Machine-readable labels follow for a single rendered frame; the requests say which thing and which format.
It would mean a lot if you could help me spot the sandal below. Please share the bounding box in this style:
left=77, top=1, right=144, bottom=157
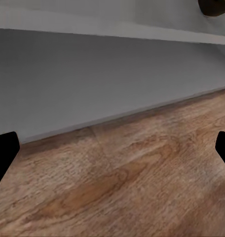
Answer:
left=198, top=0, right=225, bottom=18

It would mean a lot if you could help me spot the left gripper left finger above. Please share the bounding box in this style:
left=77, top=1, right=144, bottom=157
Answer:
left=0, top=131, right=20, bottom=181

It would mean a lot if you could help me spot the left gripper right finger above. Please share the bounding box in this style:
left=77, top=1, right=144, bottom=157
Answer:
left=215, top=131, right=225, bottom=162

